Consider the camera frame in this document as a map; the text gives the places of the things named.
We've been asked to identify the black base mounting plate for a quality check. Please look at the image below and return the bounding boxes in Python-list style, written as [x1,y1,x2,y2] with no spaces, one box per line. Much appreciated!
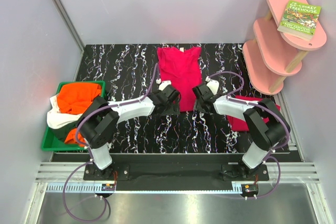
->
[83,154,269,182]

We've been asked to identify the aluminium rail frame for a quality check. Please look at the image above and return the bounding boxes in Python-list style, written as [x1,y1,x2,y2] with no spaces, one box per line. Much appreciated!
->
[36,162,320,184]

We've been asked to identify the folded dark pink t-shirt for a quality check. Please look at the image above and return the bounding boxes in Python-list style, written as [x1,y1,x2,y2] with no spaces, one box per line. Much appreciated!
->
[227,95,281,132]

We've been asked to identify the pink three-tier shelf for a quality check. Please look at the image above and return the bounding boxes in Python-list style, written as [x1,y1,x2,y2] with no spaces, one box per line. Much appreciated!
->
[243,0,327,95]

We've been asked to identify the green plastic basket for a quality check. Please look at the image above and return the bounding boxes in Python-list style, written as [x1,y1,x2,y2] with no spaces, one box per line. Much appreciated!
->
[41,81,106,152]

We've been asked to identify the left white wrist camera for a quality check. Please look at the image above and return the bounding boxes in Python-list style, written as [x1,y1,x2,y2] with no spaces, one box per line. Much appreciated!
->
[156,78,171,91]

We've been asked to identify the orange t-shirt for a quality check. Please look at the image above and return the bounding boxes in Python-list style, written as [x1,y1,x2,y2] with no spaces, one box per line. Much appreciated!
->
[57,83,102,147]

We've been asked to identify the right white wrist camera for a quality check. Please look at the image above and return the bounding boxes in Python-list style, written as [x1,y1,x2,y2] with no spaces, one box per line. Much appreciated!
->
[205,77,219,95]

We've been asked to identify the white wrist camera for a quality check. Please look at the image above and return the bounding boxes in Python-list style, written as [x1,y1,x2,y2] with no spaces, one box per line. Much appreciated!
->
[156,78,171,91]
[205,77,219,95]

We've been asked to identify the white t-shirt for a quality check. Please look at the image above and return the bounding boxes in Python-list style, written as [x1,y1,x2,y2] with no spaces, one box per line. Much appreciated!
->
[47,95,82,129]

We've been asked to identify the magenta t-shirt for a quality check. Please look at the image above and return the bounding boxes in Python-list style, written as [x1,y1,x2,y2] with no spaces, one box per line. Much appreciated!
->
[157,47,202,112]

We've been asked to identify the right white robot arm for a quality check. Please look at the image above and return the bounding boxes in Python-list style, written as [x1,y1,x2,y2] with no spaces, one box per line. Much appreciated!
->
[192,83,290,180]

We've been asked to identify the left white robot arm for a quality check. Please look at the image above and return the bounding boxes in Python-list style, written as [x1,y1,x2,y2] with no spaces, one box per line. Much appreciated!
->
[75,84,181,180]

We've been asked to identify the green storey treehouse book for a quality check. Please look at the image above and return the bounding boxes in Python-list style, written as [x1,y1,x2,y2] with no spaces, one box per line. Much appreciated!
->
[277,0,321,41]

